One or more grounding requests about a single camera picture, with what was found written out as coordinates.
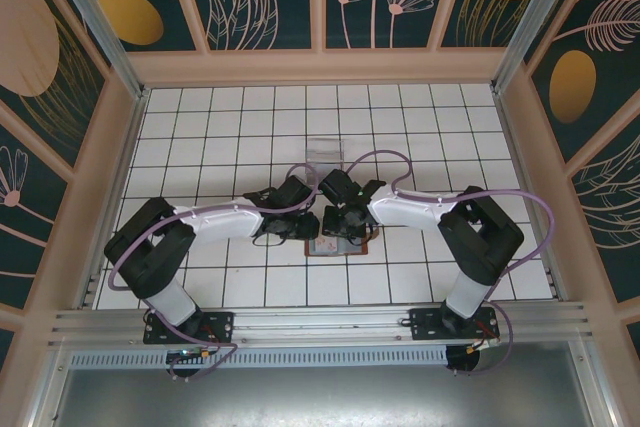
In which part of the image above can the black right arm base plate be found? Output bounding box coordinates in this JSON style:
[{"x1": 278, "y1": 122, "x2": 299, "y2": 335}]
[{"x1": 408, "y1": 307, "x2": 501, "y2": 343}]

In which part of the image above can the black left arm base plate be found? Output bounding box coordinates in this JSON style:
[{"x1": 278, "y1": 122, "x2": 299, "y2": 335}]
[{"x1": 143, "y1": 310, "x2": 236, "y2": 346}]

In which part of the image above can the slotted grey cable duct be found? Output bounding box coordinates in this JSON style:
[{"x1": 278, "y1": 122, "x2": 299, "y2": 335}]
[{"x1": 69, "y1": 345, "x2": 450, "y2": 369}]

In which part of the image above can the black half-round cable port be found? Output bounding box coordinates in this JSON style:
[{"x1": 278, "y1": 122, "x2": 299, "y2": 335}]
[{"x1": 446, "y1": 345, "x2": 494, "y2": 376}]

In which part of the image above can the aluminium mounting rail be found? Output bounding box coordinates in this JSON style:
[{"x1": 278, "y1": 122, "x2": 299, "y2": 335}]
[{"x1": 47, "y1": 300, "x2": 596, "y2": 348}]

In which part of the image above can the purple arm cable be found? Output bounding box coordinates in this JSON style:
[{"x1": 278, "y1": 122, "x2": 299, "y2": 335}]
[
  {"x1": 349, "y1": 149, "x2": 557, "y2": 378},
  {"x1": 108, "y1": 162, "x2": 322, "y2": 382}
]

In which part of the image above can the grey metal sheet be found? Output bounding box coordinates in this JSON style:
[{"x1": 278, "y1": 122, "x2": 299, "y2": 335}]
[{"x1": 27, "y1": 341, "x2": 619, "y2": 427}]

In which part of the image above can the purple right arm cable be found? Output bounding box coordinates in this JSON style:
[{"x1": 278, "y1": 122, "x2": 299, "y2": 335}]
[{"x1": 349, "y1": 149, "x2": 557, "y2": 378}]

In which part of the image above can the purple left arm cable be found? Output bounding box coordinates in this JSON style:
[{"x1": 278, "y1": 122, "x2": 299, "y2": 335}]
[{"x1": 108, "y1": 162, "x2": 322, "y2": 382}]

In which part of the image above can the white card with pink print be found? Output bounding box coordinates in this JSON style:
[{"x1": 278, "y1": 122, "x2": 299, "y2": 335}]
[{"x1": 310, "y1": 237, "x2": 344, "y2": 255}]

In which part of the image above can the brown leather card holder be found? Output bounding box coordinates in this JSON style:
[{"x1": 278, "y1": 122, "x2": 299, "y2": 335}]
[{"x1": 303, "y1": 229, "x2": 375, "y2": 259}]

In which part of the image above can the aluminium frame post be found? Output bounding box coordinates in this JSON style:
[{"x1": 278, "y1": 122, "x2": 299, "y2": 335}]
[
  {"x1": 489, "y1": 0, "x2": 594, "y2": 94},
  {"x1": 42, "y1": 0, "x2": 151, "y2": 101}
]

